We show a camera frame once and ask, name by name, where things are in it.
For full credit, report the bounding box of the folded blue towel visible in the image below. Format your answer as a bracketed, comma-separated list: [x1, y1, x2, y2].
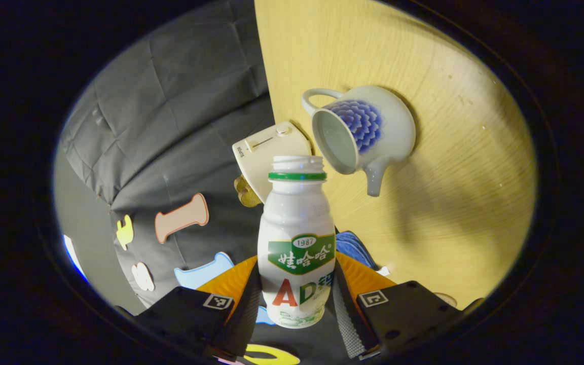
[335, 231, 390, 277]

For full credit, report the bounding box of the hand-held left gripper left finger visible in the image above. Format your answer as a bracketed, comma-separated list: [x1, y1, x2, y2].
[135, 255, 263, 361]

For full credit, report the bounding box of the black backdrop cloth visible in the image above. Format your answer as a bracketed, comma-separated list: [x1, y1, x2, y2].
[61, 0, 353, 365]

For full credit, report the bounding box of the white blue-patterned teacup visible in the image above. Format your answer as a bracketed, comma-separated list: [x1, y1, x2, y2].
[301, 85, 417, 198]

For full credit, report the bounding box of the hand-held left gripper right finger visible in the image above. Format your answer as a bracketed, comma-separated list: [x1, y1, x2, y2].
[332, 252, 483, 361]

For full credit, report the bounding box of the white water bottle green label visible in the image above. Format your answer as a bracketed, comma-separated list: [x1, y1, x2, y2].
[258, 155, 337, 329]

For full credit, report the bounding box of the white toaster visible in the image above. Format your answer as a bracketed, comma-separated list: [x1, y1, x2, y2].
[232, 121, 314, 204]

